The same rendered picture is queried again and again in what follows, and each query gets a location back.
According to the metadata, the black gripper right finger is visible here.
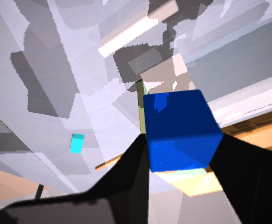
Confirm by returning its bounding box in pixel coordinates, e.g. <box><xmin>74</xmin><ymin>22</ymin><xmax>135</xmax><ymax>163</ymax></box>
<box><xmin>209</xmin><ymin>133</ymin><xmax>272</xmax><ymax>224</ymax></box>

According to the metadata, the small cyan block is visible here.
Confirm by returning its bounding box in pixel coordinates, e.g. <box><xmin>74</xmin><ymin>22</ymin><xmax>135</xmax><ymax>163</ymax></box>
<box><xmin>70</xmin><ymin>133</ymin><xmax>84</xmax><ymax>153</ymax></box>

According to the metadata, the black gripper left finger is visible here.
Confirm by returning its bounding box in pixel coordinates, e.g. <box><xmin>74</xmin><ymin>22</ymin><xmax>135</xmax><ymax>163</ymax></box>
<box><xmin>0</xmin><ymin>133</ymin><xmax>150</xmax><ymax>224</ymax></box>

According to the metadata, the tan long thin bar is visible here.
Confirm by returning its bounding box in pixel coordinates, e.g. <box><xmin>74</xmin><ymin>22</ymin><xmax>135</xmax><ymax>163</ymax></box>
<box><xmin>95</xmin><ymin>153</ymin><xmax>123</xmax><ymax>171</ymax></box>

